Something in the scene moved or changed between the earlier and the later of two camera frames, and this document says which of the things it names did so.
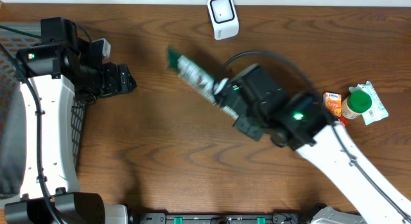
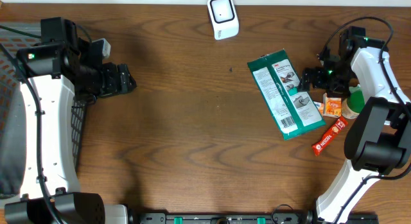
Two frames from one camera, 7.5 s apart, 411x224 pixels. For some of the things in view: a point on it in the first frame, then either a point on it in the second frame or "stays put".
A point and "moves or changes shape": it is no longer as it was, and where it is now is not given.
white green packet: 196,78 moves or changes shape
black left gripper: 114,85 stays put
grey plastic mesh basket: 13,36 stays put
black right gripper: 243,127 → 340,92
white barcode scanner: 223,16 stays put
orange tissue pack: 333,103 stays put
